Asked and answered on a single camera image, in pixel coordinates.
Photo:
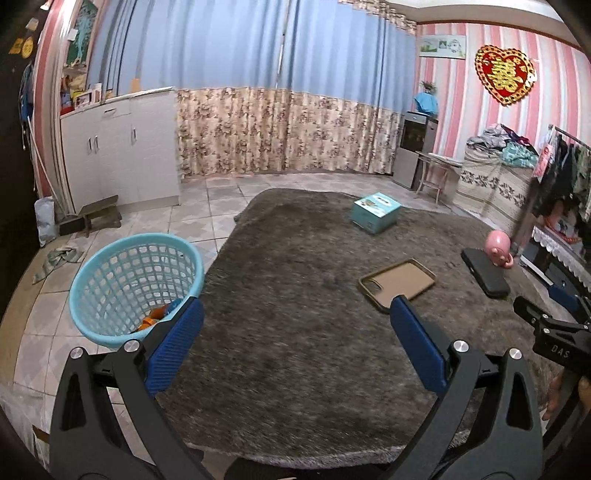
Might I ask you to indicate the grey water dispenser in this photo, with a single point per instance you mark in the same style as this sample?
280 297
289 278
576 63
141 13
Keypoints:
413 152

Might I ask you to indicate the white picture frame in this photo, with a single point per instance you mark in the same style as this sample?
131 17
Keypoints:
87 98

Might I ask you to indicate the grey sack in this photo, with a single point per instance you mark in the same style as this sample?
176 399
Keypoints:
45 221

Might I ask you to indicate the green striped floor rag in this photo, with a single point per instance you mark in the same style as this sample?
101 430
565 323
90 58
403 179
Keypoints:
57 261

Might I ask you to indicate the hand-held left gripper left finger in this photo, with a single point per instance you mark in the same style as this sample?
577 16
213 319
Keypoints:
178 341

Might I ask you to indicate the pink pig pot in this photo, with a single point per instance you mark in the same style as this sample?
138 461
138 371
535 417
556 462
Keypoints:
497 247

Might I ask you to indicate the small wooden stool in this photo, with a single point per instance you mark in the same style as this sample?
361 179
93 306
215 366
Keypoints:
438 160
99 210

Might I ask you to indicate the person's right hand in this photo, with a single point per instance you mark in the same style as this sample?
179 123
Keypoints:
555 397

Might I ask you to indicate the metal clothes rack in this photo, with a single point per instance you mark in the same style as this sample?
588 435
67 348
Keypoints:
572 136

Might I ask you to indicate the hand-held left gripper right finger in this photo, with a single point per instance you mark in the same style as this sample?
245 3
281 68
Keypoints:
415 344

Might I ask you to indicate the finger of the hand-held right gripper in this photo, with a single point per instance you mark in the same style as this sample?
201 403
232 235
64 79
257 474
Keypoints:
565 297
554 325

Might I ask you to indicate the cabinet with patterned cover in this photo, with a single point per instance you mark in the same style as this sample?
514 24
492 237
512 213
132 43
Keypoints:
494 189

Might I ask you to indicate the yellow door stickers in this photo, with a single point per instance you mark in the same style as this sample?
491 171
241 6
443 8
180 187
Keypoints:
23 46

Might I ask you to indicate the pile of clothes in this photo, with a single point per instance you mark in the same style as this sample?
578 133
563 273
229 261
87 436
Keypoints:
508 147

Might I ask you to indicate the black flat case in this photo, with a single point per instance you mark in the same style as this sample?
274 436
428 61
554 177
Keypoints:
487 274

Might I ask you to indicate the blue hanging bag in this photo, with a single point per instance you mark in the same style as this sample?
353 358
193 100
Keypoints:
27 101

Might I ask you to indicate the row of hanging clothes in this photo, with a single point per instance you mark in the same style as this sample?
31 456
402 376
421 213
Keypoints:
572 180

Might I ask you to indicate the blue and floral curtain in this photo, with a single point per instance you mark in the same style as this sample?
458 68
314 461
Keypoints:
207 92
346 101

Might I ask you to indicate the low cabinet with lace cloth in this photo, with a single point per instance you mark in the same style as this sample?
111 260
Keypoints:
558 258

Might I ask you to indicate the blue covered water bottle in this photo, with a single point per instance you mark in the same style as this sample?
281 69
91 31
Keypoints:
425 104

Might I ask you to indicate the green wall poster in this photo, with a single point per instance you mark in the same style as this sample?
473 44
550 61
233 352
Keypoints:
83 37

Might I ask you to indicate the light blue plastic basket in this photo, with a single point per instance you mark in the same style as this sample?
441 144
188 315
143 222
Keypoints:
87 321

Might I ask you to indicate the white cabinet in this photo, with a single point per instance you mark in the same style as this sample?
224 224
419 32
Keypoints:
124 152

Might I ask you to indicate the brown phone case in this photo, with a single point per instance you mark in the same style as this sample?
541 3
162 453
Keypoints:
397 284

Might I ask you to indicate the orange fruit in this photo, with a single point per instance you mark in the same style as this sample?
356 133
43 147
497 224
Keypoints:
151 319

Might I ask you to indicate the landscape wall picture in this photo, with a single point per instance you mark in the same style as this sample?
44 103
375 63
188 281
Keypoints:
442 47

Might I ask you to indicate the small potted plant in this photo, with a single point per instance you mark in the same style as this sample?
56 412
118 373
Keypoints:
428 86

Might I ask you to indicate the teal cardboard box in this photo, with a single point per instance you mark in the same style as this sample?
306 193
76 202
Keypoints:
374 214

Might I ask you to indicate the pink hanging bag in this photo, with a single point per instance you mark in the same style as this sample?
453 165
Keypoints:
543 159

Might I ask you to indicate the brown shaggy rug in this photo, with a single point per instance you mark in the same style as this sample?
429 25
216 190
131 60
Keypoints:
300 300

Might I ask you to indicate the red heart wall decoration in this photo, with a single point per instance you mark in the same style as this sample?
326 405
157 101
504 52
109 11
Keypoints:
505 74

